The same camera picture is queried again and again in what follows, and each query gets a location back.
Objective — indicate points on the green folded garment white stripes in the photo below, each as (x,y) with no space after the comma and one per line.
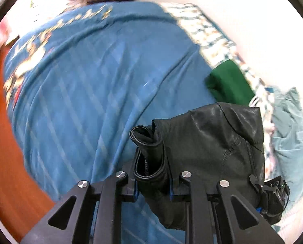
(227,83)

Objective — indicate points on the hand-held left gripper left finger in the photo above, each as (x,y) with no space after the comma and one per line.
(126,190)

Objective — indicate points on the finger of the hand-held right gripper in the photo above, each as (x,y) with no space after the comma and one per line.
(255,181)

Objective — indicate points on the light blue duvet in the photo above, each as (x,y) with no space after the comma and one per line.
(291,132)

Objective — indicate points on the blue striped bedsheet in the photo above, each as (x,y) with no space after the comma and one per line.
(90,94)

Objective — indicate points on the black leather jacket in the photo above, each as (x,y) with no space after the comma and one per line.
(205,144)

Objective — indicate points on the plaid checked quilt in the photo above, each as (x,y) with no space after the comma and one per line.
(207,38)

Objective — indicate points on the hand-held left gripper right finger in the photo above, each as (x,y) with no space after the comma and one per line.
(178,190)

